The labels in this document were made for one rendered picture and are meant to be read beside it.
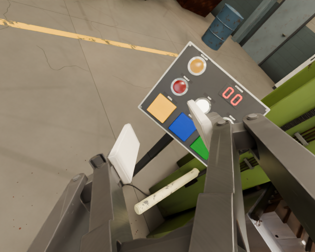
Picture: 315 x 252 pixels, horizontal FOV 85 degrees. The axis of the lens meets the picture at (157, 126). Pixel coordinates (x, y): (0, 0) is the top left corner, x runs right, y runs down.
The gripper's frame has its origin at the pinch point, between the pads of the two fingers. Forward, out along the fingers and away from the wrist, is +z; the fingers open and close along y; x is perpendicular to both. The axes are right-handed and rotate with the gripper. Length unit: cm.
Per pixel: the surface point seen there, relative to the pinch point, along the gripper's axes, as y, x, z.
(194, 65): 12.0, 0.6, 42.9
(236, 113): 19.6, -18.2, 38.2
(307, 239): 30, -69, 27
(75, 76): -87, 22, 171
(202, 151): 5.2, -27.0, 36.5
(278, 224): 22, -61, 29
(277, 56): 359, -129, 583
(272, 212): 22, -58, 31
